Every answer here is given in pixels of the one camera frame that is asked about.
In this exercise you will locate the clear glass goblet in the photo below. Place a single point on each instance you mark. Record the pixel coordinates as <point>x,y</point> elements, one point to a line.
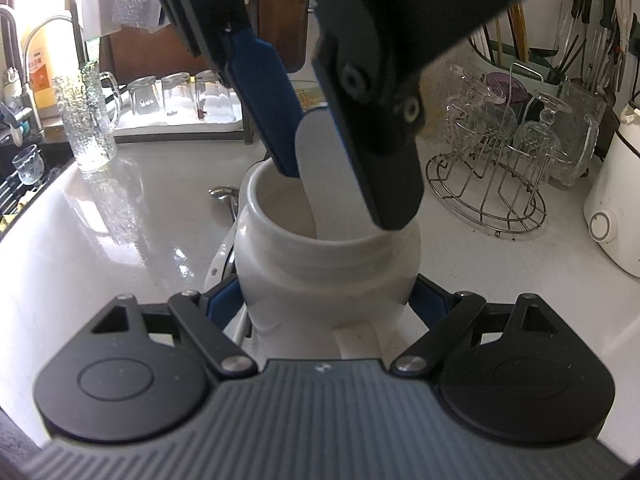
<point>542,125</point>

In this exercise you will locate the brown cutting board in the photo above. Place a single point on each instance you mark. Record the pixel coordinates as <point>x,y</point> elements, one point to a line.
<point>150,50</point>

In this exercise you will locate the white tray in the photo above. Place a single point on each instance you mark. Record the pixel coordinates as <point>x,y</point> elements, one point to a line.
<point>175,129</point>

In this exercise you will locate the white electric cooker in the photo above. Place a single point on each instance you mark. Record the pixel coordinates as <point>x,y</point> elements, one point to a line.
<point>615,210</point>

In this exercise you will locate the small textured glass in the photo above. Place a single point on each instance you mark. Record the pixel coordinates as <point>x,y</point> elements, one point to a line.
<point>27,165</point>

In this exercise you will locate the green utensil holder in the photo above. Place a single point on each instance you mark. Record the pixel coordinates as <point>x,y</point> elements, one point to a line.
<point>530,72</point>

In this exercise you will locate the row of hanging kitchen utensils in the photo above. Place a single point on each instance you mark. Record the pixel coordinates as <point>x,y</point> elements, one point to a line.
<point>595,25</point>

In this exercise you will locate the large clear glass mug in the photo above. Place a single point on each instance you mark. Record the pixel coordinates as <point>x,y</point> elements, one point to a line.
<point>580,130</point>

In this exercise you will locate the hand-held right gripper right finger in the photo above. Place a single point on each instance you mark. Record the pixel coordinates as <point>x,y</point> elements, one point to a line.
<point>431,302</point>

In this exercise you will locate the white mug with green print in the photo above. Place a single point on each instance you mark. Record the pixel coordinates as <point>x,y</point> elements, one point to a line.
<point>325,280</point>

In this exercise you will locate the clear glass cup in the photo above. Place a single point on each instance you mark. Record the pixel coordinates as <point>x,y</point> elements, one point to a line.
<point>475,105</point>

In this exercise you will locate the white chopstick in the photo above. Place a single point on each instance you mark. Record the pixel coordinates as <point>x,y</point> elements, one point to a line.
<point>214,265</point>

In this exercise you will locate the chrome faucet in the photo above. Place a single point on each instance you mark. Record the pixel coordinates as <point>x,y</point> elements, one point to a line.
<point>31,45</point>

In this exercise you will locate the clear drinking glass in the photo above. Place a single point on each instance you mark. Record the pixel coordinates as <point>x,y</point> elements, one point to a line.
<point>215,95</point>
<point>144,97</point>
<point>177,95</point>

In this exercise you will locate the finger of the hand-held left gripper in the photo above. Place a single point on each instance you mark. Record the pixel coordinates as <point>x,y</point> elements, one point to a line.
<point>380,160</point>
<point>265,105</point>

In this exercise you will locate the black sink rack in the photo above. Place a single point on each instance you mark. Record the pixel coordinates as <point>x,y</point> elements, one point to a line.
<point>15,195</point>

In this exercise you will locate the yellow bottle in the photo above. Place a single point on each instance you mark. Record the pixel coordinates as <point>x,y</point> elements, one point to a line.
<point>46,77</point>

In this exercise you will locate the white hanging cloth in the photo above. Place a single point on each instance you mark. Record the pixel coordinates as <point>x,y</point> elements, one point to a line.
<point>99,10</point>

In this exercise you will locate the large metal spoon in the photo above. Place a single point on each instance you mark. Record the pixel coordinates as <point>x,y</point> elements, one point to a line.
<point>224,192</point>

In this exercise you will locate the bundle of upright chopsticks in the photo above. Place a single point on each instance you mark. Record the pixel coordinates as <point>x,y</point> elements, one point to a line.
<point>500,35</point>

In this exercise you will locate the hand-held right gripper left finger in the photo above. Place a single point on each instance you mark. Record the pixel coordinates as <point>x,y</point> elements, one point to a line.
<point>222,307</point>

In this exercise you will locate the dark faucet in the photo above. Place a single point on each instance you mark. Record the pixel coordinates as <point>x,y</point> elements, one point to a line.
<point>7,25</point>

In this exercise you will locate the purple glass bowl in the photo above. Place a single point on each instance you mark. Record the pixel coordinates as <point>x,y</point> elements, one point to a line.
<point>507,87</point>

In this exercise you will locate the black metal rack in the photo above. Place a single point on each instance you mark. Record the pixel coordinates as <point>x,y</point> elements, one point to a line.
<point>75,7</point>

